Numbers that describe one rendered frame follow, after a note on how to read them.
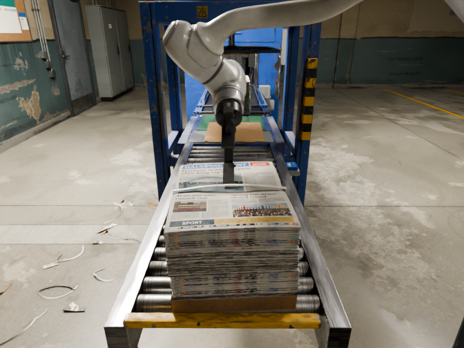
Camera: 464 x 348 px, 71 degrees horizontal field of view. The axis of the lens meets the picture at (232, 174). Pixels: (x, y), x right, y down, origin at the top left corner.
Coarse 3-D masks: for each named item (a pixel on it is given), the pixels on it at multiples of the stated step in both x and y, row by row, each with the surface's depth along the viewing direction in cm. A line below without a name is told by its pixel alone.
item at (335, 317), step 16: (272, 144) 191; (288, 176) 149; (288, 192) 134; (304, 224) 111; (304, 240) 102; (304, 256) 97; (320, 256) 95; (320, 272) 89; (320, 288) 83; (320, 304) 79; (336, 304) 78; (336, 320) 74; (320, 336) 79; (336, 336) 73
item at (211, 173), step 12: (180, 168) 97; (192, 168) 97; (204, 168) 96; (216, 168) 96; (240, 168) 95; (252, 168) 95; (264, 168) 95; (180, 180) 89; (192, 180) 89; (204, 180) 89; (216, 180) 89; (240, 180) 89; (252, 180) 89; (264, 180) 89; (276, 180) 89
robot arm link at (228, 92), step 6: (222, 90) 93; (228, 90) 92; (234, 90) 92; (240, 90) 94; (216, 96) 93; (222, 96) 91; (228, 96) 90; (234, 96) 91; (240, 96) 93; (216, 102) 92; (240, 102) 92
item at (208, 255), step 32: (192, 224) 68; (224, 224) 68; (256, 224) 68; (288, 224) 68; (192, 256) 68; (224, 256) 69; (256, 256) 69; (288, 256) 70; (192, 288) 72; (224, 288) 72; (256, 288) 72; (288, 288) 73
